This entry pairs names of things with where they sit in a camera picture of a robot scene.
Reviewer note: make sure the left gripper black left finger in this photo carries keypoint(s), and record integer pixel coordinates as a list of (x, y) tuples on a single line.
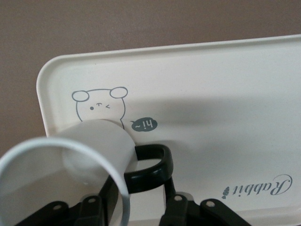
[(89, 212)]

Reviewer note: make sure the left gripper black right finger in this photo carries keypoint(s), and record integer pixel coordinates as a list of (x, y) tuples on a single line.
[(188, 212)]

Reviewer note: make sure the cream rabbit print tray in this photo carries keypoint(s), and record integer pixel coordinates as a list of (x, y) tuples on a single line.
[(211, 106)]

